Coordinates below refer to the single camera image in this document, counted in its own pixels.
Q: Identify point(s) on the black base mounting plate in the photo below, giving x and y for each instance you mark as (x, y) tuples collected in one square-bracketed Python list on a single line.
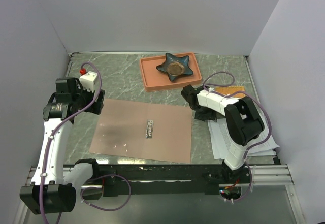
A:
[(205, 179)]

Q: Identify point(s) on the metal folder clip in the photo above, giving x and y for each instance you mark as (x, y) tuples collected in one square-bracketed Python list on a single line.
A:
[(149, 129)]

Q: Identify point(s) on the dark blue star dish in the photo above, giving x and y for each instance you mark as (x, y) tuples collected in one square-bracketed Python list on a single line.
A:
[(175, 66)]

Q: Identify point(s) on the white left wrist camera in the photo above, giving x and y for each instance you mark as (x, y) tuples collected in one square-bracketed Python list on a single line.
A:
[(88, 80)]

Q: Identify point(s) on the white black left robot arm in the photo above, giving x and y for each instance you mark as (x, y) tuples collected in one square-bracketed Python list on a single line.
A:
[(51, 190)]

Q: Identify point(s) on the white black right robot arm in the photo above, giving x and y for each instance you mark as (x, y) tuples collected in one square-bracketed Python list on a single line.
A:
[(243, 121)]

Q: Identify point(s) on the orange woven rattan basket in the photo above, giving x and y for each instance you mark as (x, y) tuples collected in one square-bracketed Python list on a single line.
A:
[(231, 90)]

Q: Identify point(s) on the printed white paper sheet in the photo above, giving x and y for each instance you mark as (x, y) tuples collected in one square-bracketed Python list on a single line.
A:
[(221, 141)]

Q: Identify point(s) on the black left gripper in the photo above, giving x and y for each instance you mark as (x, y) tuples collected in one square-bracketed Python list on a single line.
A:
[(96, 106)]

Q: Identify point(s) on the orange rectangular tray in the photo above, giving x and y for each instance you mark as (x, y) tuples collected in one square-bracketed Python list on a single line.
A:
[(155, 80)]

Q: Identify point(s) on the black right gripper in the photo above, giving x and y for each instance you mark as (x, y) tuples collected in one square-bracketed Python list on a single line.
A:
[(212, 115)]

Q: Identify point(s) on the aluminium frame rail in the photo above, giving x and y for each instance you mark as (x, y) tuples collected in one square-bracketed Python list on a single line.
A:
[(261, 176)]

